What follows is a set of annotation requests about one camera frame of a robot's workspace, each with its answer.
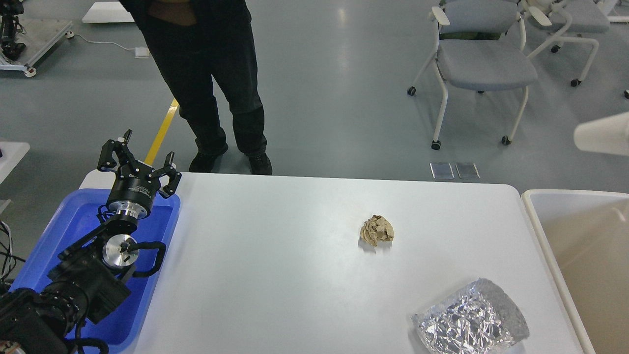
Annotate grey chair white frame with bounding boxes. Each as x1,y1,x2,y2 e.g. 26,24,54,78
406,0,538,150

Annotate white power adapter with cable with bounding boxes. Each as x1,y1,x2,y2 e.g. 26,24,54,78
74,33,150,59

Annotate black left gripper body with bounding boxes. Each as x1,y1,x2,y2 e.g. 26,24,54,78
106,163,160,219

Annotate white floor board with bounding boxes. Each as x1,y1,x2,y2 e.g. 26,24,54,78
82,1,135,23

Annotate white side table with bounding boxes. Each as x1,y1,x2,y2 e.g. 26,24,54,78
0,141,30,184

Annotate wheeled equipment platform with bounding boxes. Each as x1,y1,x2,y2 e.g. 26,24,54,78
0,0,74,78

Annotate white paper cup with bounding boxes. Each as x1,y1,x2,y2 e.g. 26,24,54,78
573,112,629,156

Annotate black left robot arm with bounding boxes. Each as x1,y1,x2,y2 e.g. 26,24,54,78
1,130,182,354

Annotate metal floor plate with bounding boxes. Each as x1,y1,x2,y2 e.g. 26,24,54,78
429,163,455,180
455,163,480,179

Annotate metal floor plate left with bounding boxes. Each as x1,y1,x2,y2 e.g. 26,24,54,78
429,163,455,180

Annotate crumpled brown paper ball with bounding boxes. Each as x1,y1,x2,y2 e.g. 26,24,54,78
359,215,395,247

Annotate metal floor plate right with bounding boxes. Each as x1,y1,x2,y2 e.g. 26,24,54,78
455,163,480,179

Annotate person in black clothes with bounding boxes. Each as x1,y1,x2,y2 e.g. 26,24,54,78
121,0,273,175

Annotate crumpled aluminium foil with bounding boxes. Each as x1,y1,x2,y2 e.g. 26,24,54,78
411,278,530,354

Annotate beige plastic bin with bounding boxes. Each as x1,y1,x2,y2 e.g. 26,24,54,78
521,190,629,354

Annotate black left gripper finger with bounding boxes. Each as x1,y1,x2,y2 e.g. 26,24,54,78
97,130,134,174
145,151,182,199

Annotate black cables at left edge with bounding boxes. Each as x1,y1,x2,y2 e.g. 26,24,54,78
0,219,26,283

